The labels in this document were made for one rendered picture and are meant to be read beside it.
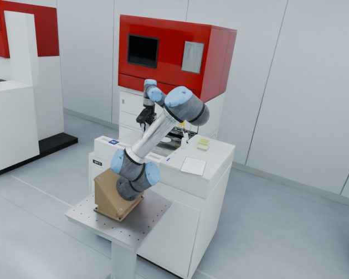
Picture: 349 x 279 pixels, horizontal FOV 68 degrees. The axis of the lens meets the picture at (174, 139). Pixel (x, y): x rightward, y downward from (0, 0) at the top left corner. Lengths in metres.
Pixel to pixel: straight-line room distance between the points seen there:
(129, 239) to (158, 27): 1.55
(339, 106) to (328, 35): 0.80
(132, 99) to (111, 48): 2.11
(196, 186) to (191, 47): 1.03
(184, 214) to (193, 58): 1.14
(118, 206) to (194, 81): 1.13
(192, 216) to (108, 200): 0.62
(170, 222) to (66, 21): 4.02
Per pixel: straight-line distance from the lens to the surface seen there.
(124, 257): 1.72
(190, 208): 1.73
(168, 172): 1.68
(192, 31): 2.05
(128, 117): 2.52
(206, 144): 1.88
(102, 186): 1.39
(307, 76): 3.43
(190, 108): 1.14
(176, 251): 2.02
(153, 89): 1.49
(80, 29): 4.88
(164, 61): 2.16
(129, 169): 1.26
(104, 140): 1.94
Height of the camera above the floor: 1.77
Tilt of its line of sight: 23 degrees down
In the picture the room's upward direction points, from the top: 7 degrees clockwise
